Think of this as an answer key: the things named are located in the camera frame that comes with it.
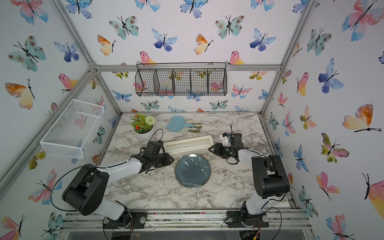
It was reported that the cream plastic wrap dispenser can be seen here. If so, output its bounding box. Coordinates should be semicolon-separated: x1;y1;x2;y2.
164;136;214;158

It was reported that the clear plastic wrap sheet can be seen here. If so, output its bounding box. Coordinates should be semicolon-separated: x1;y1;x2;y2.
169;151;215;191

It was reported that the dark teal round plate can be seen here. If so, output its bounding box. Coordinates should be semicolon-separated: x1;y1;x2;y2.
174;153;212;189

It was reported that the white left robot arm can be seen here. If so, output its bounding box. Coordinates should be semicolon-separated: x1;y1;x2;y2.
62;141;174;222

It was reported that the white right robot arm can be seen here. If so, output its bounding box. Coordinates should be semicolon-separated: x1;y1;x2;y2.
209;133;290;216

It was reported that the potted flower plant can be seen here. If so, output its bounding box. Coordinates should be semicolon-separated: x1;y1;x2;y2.
131;113;156;140

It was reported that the light blue plastic pan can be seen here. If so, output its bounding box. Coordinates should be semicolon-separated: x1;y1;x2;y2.
166;116;194;132

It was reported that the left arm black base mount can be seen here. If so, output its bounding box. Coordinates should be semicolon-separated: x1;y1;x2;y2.
103;211;148;230

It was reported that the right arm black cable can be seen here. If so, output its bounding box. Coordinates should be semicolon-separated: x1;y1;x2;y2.
224;124;287;238

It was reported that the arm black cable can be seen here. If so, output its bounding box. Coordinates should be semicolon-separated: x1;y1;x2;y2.
224;124;287;238
49;128;164;214

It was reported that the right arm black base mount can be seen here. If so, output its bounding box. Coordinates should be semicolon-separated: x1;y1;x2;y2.
224;210;269;228

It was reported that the black wire wall basket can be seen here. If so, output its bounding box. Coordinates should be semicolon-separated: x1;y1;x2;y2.
134;62;228;97

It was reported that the white mesh wall basket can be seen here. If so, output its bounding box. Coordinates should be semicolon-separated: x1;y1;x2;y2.
40;99;105;159

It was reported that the aluminium front rail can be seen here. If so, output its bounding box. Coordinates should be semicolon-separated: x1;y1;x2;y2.
58;209;313;232

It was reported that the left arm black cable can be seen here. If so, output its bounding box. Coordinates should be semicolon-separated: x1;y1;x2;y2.
49;128;164;214

